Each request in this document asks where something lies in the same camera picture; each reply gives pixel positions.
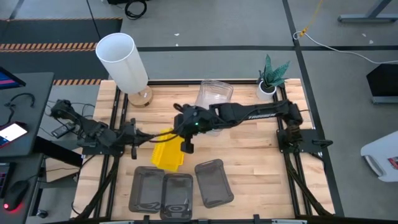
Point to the white shade wooden base lamp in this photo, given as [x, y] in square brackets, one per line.
[121, 62]

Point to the black floor mat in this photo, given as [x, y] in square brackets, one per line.
[46, 31]

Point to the light wooden board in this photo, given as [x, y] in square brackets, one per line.
[62, 171]

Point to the black frame beam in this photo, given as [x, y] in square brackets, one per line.
[202, 221]

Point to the computer monitor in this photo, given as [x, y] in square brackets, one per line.
[7, 81]

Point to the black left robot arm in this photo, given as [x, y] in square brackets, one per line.
[93, 130]

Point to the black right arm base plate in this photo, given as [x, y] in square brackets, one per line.
[308, 140]

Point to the green plant in white pot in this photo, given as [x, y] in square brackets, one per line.
[272, 74]

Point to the black keyboard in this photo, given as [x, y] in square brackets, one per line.
[3, 180]

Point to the smoky grey plastic basket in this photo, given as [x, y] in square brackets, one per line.
[176, 196]
[214, 183]
[146, 189]

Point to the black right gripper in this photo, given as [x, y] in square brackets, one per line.
[192, 123]

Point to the black desk foot bar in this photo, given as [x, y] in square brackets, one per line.
[59, 151]

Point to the black aluminium frame rail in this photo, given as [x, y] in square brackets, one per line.
[125, 104]
[280, 123]
[285, 93]
[116, 102]

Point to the smartphone with lit screen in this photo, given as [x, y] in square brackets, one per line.
[12, 133]

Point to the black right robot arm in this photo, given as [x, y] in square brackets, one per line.
[248, 113]

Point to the grey metal table leg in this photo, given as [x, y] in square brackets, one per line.
[367, 18]

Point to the black caster wheel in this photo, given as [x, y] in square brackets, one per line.
[42, 213]

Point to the black power adapter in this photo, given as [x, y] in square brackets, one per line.
[62, 131]

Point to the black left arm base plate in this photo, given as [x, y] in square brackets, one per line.
[93, 151]

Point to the dark grey low desk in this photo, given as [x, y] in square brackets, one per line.
[31, 186]

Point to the black box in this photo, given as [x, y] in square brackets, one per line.
[385, 81]

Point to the white plastic object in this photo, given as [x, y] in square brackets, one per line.
[381, 149]

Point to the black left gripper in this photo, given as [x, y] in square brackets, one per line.
[132, 137]

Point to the black computer mouse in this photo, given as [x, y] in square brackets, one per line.
[15, 193]

